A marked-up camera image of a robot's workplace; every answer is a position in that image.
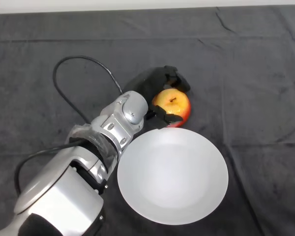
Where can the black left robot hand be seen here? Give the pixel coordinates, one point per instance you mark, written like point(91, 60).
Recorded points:
point(150, 83)

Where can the red yellow apple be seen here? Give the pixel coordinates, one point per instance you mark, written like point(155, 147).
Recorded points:
point(175, 107)

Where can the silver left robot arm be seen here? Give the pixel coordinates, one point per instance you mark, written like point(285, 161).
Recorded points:
point(88, 167)

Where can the white round plate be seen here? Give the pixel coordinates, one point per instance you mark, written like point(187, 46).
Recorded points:
point(172, 176)

